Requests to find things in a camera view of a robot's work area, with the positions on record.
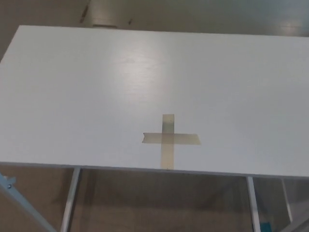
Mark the short beige tape strip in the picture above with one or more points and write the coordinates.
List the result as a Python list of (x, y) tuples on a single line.
[(152, 138)]

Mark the white metal table leg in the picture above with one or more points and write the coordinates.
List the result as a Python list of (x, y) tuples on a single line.
[(70, 205), (255, 205), (287, 203)]

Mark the teal tape piece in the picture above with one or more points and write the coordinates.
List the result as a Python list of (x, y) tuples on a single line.
[(267, 227)]

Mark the light blue metal frame bar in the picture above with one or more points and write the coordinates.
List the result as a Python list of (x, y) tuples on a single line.
[(14, 196)]

